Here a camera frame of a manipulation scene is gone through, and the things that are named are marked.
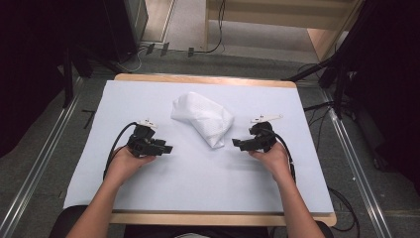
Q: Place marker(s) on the person's dark clothing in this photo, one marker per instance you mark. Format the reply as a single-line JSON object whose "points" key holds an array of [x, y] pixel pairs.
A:
{"points": [[198, 231]]}

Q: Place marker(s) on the dark curtain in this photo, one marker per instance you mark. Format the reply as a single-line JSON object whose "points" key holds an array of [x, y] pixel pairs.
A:
{"points": [[33, 66], [389, 82]]}

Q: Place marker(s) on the light wooden furniture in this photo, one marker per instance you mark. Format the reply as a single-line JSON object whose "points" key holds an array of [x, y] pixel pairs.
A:
{"points": [[280, 15]]}

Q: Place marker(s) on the metal floor rail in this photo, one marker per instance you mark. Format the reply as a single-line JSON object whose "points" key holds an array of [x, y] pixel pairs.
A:
{"points": [[36, 168], [356, 165]]}

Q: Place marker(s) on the wooden table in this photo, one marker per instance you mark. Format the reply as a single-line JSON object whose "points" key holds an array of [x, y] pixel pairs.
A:
{"points": [[204, 219]]}

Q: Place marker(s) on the light blue table mat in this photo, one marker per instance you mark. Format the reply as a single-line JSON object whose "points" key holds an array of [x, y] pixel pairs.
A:
{"points": [[198, 185]]}

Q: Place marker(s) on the black tripod stand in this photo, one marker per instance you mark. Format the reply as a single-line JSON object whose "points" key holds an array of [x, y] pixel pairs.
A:
{"points": [[336, 82]]}

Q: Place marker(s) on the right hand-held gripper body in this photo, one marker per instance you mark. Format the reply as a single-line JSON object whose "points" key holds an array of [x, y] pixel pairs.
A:
{"points": [[264, 139]]}

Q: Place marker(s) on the black cabinet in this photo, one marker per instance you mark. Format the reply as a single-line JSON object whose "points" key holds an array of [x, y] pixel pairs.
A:
{"points": [[124, 26]]}

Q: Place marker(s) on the person's right hand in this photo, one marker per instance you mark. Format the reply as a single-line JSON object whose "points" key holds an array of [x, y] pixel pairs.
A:
{"points": [[277, 162]]}

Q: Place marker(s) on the person's left hand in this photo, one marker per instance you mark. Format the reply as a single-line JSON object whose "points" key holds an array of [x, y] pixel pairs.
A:
{"points": [[124, 165]]}

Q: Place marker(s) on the black metal stand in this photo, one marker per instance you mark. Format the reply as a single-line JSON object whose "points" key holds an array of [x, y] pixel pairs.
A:
{"points": [[68, 79]]}

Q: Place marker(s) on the white mesh laundry bag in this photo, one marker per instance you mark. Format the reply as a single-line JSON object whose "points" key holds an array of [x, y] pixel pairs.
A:
{"points": [[204, 117]]}

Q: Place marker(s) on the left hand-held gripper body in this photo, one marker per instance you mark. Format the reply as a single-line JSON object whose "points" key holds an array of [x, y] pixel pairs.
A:
{"points": [[142, 145]]}

